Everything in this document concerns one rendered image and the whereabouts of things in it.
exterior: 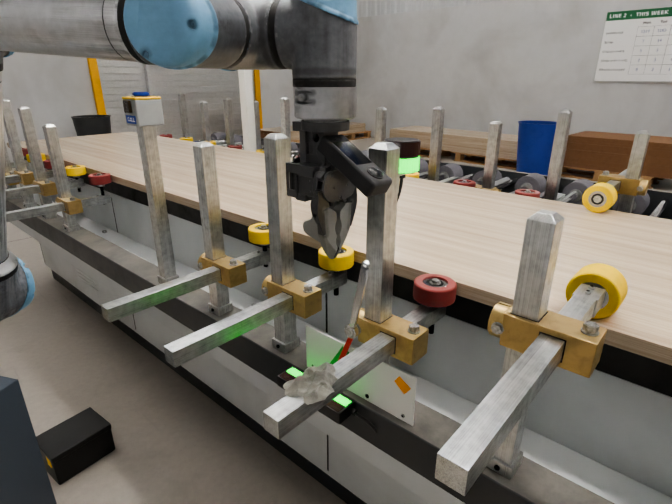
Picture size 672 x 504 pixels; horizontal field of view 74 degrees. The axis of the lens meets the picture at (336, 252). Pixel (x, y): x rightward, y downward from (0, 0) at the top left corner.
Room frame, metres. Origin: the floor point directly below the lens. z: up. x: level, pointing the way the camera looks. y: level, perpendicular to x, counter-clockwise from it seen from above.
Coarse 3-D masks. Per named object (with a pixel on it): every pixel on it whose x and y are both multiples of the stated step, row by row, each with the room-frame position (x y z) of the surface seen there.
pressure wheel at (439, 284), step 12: (420, 276) 0.79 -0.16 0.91; (432, 276) 0.79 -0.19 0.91; (444, 276) 0.79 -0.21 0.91; (420, 288) 0.75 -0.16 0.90; (432, 288) 0.74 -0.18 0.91; (444, 288) 0.74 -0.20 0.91; (456, 288) 0.76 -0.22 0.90; (420, 300) 0.74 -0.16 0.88; (432, 300) 0.73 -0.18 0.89; (444, 300) 0.73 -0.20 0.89
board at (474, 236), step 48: (96, 144) 2.64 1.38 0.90; (192, 144) 2.64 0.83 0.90; (192, 192) 1.50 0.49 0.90; (240, 192) 1.50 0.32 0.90; (432, 192) 1.50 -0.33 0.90; (480, 192) 1.50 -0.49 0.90; (432, 240) 1.02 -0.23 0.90; (480, 240) 1.02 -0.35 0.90; (576, 240) 1.02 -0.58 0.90; (624, 240) 1.02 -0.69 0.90; (480, 288) 0.75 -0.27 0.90; (624, 336) 0.60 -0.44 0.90
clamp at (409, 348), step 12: (360, 312) 0.72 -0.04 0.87; (360, 324) 0.70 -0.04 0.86; (372, 324) 0.68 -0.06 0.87; (384, 324) 0.68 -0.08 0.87; (396, 324) 0.68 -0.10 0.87; (408, 324) 0.68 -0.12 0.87; (360, 336) 0.70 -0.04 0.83; (372, 336) 0.68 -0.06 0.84; (396, 336) 0.65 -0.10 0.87; (408, 336) 0.64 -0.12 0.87; (420, 336) 0.64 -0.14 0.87; (396, 348) 0.65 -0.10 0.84; (408, 348) 0.63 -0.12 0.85; (420, 348) 0.64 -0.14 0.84; (408, 360) 0.63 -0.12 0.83
